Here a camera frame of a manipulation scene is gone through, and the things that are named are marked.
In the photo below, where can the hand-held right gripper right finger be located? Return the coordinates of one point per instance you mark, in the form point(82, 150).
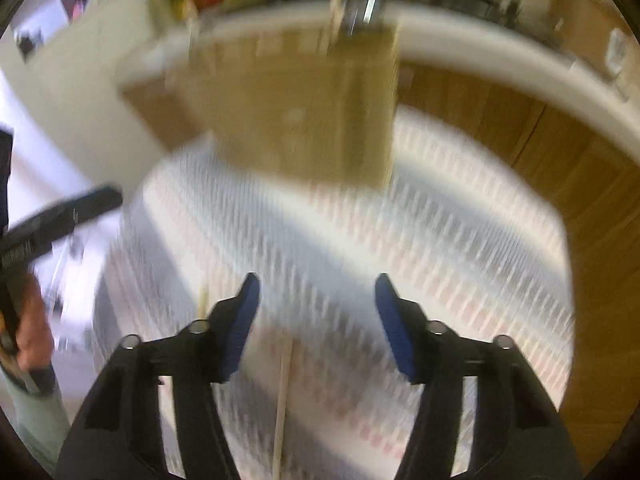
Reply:
point(395, 325)

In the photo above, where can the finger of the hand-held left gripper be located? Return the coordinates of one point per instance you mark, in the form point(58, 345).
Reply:
point(80, 210)

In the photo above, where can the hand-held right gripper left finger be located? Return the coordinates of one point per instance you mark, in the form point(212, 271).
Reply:
point(242, 320)

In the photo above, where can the yellow plastic utensil basket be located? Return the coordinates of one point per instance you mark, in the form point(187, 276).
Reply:
point(290, 110)

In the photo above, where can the person's left hand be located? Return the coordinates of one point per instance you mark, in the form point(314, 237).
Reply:
point(35, 325)

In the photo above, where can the striped woven tablecloth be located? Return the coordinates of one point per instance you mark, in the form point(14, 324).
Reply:
point(350, 240)

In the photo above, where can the wooden kitchen counter cabinet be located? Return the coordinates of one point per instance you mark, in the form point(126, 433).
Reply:
point(575, 150)

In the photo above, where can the brown rice cooker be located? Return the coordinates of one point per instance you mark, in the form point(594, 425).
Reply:
point(582, 15)

